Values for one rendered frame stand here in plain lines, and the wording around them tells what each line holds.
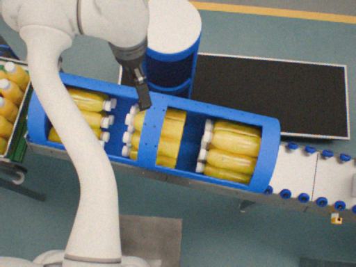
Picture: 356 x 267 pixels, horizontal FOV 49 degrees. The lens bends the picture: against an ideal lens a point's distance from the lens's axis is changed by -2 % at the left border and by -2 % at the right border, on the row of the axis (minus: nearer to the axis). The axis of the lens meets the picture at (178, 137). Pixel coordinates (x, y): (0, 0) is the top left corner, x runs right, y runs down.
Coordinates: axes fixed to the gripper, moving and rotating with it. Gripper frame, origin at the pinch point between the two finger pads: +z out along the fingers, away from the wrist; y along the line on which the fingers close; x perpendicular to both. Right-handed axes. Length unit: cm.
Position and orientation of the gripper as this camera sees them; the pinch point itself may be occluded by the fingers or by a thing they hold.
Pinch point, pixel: (135, 86)
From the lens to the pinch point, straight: 111.1
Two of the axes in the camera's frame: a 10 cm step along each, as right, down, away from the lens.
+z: -0.2, 3.4, 9.4
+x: 9.2, -3.6, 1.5
